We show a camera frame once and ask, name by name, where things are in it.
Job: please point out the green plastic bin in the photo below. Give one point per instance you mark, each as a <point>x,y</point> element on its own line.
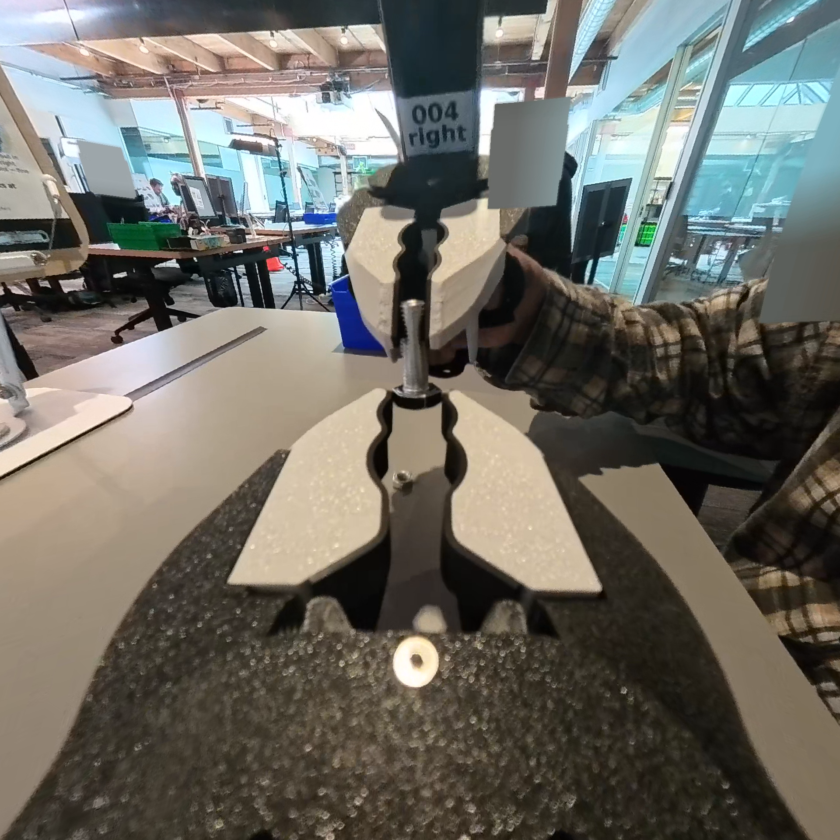
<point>141,236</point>

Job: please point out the wooden pillar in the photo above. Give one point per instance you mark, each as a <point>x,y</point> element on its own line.
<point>564,52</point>

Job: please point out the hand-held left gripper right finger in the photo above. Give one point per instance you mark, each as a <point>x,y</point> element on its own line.
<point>518,518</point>

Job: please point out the black panel on stand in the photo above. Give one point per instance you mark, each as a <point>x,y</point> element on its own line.
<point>600,223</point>

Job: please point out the monitor showing white page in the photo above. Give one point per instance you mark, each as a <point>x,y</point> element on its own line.
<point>197,197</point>

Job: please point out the black office chair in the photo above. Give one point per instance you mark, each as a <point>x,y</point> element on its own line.
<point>157,282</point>

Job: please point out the black computer monitor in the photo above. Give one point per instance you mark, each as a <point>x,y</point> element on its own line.
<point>224,195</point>

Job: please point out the brown office desk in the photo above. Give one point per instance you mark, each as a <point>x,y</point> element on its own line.
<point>131,253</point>

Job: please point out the printed instruction sheet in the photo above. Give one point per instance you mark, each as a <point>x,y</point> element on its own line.
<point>19,164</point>

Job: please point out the white metal stand base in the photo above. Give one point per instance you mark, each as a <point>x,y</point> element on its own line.
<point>79,413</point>

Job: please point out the blue plastic bin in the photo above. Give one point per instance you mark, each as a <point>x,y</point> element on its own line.
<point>348,321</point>

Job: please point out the row of blue bins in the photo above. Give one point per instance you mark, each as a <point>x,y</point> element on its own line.
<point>321,218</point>

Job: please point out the person's plaid shirt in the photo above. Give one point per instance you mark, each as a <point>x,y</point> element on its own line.
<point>800,558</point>

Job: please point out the patterned small box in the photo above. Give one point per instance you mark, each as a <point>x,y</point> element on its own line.
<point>211,241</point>

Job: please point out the spiral metal duct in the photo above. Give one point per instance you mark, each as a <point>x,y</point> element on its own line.
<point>590,33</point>

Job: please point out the light stand tripod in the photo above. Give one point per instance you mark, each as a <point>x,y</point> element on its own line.
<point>253,145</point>

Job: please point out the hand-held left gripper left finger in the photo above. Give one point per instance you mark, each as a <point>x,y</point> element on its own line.
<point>315,505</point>

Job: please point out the black mesh bin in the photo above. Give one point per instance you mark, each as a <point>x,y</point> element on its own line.
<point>220,287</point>

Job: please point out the light wood office desk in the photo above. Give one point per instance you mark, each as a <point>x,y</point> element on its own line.
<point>289,229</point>

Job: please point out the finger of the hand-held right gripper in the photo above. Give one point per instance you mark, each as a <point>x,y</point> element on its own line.
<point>371,275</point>
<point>469,275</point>

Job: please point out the black small box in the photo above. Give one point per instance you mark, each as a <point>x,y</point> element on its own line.
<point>182,243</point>

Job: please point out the slim silver hex bolt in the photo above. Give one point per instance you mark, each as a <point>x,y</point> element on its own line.
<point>415,354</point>

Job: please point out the person's right hand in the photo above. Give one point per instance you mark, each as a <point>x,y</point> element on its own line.
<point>528,282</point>

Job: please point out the green lit display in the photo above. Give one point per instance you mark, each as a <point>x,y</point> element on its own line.
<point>645,235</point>

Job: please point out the black ceiling panel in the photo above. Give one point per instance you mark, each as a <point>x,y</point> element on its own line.
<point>197,16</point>

